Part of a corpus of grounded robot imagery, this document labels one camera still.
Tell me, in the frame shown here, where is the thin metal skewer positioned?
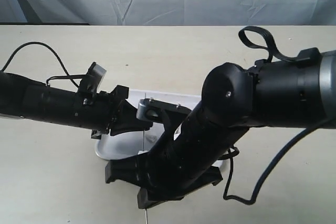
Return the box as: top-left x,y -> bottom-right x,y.
142,131 -> 149,224

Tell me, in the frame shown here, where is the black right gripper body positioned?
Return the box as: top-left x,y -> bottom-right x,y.
138,145 -> 223,200

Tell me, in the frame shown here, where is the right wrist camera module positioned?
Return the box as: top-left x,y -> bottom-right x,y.
136,97 -> 192,141

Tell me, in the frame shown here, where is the white plastic tray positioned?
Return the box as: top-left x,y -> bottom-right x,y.
94,88 -> 226,175

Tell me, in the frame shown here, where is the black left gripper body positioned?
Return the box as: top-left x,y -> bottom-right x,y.
90,85 -> 129,139

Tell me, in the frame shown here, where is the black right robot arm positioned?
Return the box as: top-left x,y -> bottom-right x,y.
105,48 -> 335,209

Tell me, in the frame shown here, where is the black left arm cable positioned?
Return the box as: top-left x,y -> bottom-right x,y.
1,41 -> 85,88

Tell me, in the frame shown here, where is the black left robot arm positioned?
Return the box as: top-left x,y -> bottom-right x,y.
1,72 -> 153,136

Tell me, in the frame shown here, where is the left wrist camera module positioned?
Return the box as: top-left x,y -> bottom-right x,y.
78,62 -> 107,97

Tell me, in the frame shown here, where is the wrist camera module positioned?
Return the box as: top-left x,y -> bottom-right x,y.
136,97 -> 192,141
78,62 -> 107,97

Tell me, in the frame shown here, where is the white foam cube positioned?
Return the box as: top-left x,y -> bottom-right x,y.
146,135 -> 157,142

